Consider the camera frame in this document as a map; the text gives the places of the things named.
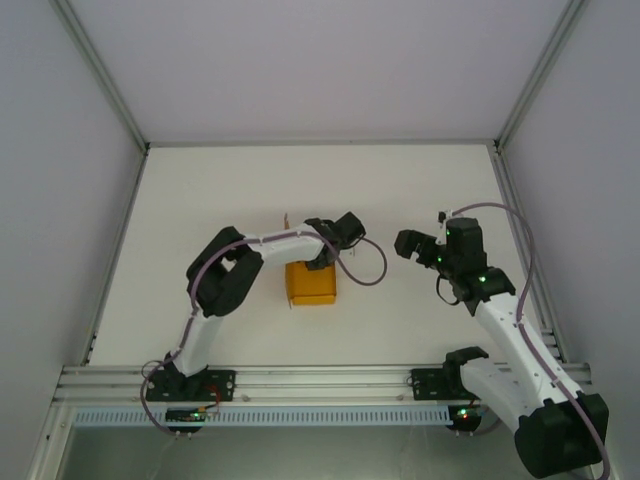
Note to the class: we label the grey metal panel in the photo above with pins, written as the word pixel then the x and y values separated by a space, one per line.
pixel 300 452

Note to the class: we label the long aluminium base rail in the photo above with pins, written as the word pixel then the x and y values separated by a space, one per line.
pixel 320 380

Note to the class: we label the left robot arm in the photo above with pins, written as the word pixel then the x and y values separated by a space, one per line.
pixel 290 245

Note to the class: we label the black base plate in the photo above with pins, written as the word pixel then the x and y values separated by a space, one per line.
pixel 222 385
pixel 425 382

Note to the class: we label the yellow paper box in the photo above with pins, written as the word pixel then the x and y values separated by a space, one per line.
pixel 310 290

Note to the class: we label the aluminium frame post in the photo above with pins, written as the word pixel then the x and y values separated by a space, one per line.
pixel 100 70
pixel 542 70

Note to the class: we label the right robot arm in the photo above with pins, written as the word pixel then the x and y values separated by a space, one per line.
pixel 505 340

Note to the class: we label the small controller board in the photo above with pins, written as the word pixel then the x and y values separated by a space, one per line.
pixel 185 415
pixel 465 415

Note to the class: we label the aluminium table side rail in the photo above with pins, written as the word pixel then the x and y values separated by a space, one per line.
pixel 117 250
pixel 525 240

